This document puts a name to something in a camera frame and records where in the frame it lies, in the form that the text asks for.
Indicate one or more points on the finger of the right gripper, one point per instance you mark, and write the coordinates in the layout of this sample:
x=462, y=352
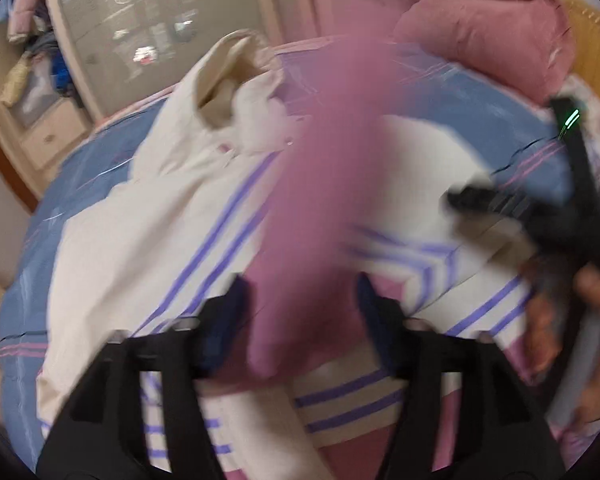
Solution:
x=471, y=199

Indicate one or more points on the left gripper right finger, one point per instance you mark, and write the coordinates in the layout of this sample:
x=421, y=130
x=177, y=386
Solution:
x=465, y=412

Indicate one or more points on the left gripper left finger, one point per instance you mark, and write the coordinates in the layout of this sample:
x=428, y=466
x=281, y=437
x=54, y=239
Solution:
x=135, y=412

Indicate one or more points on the cream and pink hooded jacket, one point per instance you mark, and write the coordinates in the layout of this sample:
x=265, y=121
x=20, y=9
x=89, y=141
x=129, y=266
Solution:
x=302, y=394

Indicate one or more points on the person's right hand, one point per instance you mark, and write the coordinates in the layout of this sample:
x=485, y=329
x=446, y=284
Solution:
x=542, y=343

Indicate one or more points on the blue plaid bed sheet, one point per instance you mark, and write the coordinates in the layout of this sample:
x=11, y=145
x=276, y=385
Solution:
x=98, y=258

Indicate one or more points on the wooden headboard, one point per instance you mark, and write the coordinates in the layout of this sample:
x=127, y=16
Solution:
x=585, y=25

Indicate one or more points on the rolled pink quilt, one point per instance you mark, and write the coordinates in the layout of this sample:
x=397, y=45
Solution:
x=527, y=45

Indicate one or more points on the clear plastic storage box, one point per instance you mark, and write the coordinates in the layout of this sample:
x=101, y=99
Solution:
x=38, y=96

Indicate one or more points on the yellow cloth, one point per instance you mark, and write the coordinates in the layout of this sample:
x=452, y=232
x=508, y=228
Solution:
x=16, y=81

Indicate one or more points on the sliding door wardrobe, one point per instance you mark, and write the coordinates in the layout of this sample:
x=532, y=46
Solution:
x=107, y=55

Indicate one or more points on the pink hanging jacket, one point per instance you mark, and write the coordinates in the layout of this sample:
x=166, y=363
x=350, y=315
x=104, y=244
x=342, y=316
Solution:
x=20, y=22

